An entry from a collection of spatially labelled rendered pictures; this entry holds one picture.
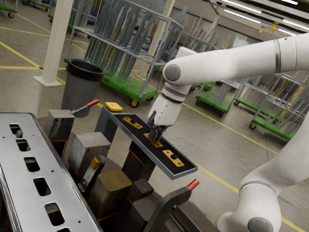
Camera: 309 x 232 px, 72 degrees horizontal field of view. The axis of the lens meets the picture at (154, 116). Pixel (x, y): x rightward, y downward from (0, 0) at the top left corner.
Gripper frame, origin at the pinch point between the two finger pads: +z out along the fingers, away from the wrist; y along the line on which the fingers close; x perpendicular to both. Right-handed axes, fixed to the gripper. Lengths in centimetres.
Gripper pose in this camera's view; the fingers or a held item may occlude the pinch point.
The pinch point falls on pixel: (155, 135)
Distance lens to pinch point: 77.7
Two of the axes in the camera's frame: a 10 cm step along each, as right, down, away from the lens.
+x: 5.8, 5.1, -6.4
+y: -7.3, -0.3, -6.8
